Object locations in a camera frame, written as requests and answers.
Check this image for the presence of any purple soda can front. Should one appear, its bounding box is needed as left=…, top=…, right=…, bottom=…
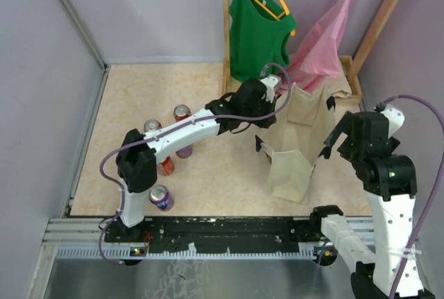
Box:
left=148, top=185, right=174, bottom=212

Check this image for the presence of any green tank top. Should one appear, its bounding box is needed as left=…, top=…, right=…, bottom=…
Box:
left=229, top=0, right=297, bottom=83

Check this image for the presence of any pink cloth garment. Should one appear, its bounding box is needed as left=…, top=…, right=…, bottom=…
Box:
left=287, top=0, right=352, bottom=92

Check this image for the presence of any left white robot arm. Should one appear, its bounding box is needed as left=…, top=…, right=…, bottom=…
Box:
left=116, top=75, right=282, bottom=241

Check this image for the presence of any purple soda can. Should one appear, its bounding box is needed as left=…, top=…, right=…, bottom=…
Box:
left=144, top=119, right=162, bottom=133
left=176, top=145, right=193, bottom=159
left=148, top=185, right=174, bottom=212

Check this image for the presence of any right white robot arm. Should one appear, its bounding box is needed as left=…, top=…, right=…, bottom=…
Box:
left=309, top=105, right=434, bottom=298

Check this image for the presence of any beige canvas tote bag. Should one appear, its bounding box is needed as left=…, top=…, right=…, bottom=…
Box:
left=255, top=85, right=336, bottom=204

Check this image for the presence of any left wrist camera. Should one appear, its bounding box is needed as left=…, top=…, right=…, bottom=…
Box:
left=260, top=74, right=282, bottom=102

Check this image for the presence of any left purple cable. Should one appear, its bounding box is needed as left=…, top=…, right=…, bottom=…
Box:
left=98, top=62, right=292, bottom=267

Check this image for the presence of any wooden clothes rack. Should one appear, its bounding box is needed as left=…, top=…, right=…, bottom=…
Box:
left=221, top=0, right=399, bottom=105

